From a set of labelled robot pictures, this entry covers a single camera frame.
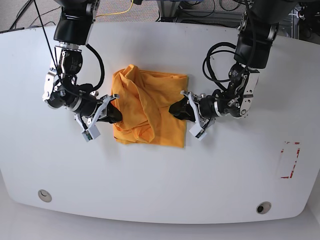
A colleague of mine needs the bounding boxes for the left table grommet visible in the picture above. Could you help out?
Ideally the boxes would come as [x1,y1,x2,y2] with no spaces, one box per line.
[38,189,52,203]

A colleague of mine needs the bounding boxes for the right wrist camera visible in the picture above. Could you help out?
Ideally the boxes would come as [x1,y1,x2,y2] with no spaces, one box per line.
[81,125,101,142]

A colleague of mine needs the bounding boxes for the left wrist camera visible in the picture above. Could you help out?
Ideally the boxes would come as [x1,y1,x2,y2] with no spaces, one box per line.
[189,124,207,141]

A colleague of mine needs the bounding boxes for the aluminium frame stand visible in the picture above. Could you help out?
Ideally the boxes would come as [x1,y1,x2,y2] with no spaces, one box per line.
[156,0,182,23]

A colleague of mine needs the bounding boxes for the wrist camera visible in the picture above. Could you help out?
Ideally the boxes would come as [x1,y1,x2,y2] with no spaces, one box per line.
[81,125,101,142]
[189,124,207,141]

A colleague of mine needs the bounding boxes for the table grommet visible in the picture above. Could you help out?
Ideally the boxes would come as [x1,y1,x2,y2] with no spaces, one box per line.
[38,189,52,203]
[256,201,272,215]

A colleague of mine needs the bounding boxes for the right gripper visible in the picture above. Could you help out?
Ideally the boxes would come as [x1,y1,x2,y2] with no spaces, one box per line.
[74,94,123,131]

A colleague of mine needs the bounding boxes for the red tape rectangle marking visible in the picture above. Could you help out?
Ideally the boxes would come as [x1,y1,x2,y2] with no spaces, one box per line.
[277,141,301,179]

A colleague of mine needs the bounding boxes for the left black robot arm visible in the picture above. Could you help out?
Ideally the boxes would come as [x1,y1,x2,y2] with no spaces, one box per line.
[169,0,298,130]

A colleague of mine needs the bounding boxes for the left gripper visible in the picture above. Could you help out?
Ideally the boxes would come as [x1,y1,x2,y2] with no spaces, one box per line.
[169,90,215,130]

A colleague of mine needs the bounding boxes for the black cable on floor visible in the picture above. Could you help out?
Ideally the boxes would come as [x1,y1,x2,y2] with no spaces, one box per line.
[0,0,61,34]

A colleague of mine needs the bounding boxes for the yellow cable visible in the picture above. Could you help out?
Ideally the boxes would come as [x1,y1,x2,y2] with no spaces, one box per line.
[96,0,133,18]

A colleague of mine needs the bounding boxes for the orange t-shirt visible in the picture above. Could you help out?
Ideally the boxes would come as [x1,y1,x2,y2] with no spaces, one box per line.
[111,64,188,148]

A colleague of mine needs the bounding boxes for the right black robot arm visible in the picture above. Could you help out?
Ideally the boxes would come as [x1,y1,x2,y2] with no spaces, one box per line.
[42,0,123,131]

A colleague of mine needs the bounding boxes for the right table grommet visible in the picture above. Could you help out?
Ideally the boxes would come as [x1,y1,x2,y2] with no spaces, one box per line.
[256,201,272,215]

